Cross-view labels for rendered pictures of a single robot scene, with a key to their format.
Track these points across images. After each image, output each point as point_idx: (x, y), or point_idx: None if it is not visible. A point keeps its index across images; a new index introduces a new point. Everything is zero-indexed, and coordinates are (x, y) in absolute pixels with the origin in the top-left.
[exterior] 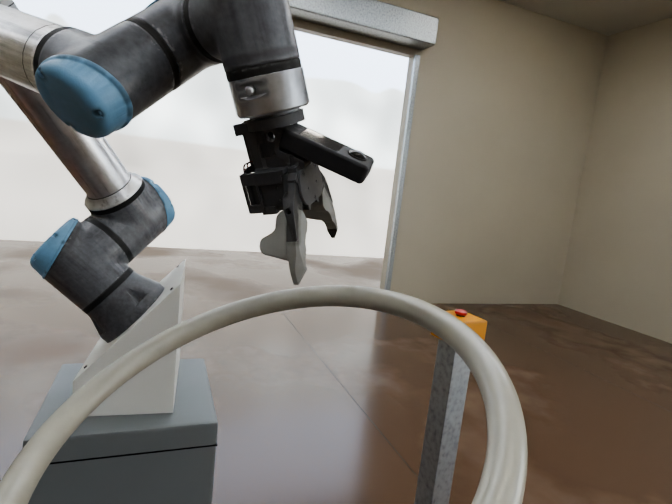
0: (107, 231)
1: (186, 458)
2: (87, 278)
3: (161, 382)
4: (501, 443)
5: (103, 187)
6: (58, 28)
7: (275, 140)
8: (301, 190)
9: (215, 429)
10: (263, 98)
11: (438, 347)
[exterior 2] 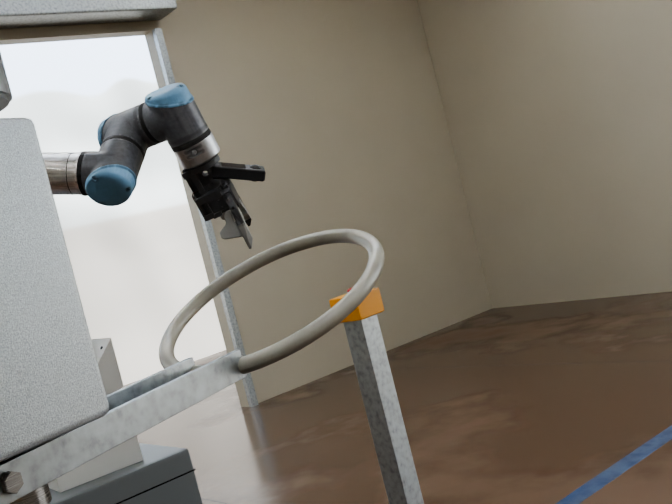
0: None
1: (174, 489)
2: None
3: None
4: (371, 247)
5: None
6: (80, 154)
7: (208, 174)
8: (234, 195)
9: (188, 455)
10: (202, 154)
11: (346, 332)
